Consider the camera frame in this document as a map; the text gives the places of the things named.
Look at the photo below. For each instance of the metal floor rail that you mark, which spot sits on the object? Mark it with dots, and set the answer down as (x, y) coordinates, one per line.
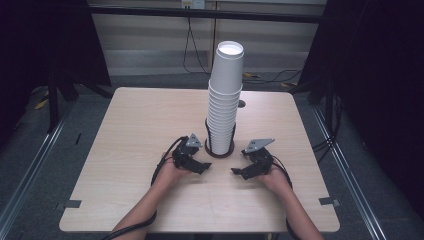
(30, 166)
(350, 180)

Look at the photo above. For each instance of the yellow plug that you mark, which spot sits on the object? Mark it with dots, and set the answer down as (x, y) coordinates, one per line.
(250, 75)

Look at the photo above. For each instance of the black cup holder stand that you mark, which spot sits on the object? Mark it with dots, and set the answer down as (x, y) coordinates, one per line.
(230, 154)

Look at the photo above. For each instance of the black metal stand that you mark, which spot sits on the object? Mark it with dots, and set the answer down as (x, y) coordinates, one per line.
(330, 110)
(53, 103)

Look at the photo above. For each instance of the person's left hand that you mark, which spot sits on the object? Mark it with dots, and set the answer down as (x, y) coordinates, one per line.
(170, 173)

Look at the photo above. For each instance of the stack of white paper cups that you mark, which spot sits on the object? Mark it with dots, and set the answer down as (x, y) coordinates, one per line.
(226, 73)

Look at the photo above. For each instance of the person's right hand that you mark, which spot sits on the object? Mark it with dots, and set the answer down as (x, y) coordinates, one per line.
(275, 181)

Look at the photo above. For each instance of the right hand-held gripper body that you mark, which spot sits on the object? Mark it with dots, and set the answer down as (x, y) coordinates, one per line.
(260, 159)

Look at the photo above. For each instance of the grey tape piece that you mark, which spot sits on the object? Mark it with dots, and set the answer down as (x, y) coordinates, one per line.
(328, 201)
(73, 203)

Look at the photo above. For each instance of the round table grommet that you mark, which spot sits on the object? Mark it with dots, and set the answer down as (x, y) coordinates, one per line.
(241, 103)

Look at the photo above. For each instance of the black horizontal bar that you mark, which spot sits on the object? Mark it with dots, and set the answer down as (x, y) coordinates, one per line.
(166, 12)

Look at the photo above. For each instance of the yellow tape strip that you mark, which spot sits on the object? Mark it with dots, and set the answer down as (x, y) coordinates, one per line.
(41, 104)

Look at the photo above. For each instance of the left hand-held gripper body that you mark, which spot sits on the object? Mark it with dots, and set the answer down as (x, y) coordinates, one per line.
(184, 154)

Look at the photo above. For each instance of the white wall socket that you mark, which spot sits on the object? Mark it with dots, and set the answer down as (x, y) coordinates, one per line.
(193, 3)

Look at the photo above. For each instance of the dark curtain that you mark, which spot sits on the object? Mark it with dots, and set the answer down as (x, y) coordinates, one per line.
(40, 40)
(376, 83)

